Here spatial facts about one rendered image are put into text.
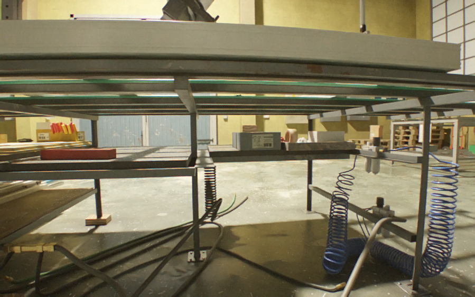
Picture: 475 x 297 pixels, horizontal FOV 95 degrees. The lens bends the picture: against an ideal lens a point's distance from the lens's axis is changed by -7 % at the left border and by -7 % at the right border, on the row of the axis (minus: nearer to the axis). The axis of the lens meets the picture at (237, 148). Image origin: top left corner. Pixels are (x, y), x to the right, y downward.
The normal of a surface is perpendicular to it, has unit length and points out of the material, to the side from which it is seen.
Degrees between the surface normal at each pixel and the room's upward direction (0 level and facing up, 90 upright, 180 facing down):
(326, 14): 90
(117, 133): 90
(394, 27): 90
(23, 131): 90
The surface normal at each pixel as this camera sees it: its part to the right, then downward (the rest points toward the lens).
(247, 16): 0.15, 0.07
